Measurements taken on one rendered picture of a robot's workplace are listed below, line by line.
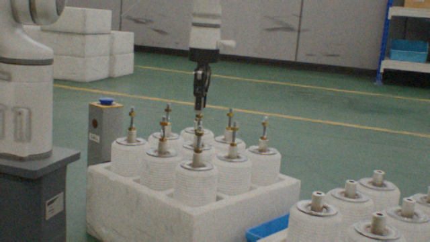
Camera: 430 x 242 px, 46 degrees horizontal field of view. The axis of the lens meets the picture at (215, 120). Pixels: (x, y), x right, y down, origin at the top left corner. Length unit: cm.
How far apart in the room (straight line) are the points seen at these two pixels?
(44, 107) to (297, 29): 552
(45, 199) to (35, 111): 16
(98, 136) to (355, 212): 74
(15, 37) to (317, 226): 61
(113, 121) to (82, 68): 253
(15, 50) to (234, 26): 566
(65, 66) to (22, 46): 308
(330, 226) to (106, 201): 59
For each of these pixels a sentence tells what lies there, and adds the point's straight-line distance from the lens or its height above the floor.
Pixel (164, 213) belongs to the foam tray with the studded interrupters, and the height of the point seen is 15.
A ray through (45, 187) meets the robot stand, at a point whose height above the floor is 26.
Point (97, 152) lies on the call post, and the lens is 145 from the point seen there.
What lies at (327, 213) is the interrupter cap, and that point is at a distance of 94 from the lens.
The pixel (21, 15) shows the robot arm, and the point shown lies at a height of 55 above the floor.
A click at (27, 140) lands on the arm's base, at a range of 96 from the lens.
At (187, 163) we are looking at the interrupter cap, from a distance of 114.
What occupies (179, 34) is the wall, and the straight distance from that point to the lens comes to 675.
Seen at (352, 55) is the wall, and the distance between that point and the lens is 629.
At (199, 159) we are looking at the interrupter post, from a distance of 112.
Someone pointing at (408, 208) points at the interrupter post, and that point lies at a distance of 100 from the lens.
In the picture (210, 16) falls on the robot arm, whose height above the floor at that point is 58.
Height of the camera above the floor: 58
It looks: 12 degrees down
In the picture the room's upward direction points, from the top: 5 degrees clockwise
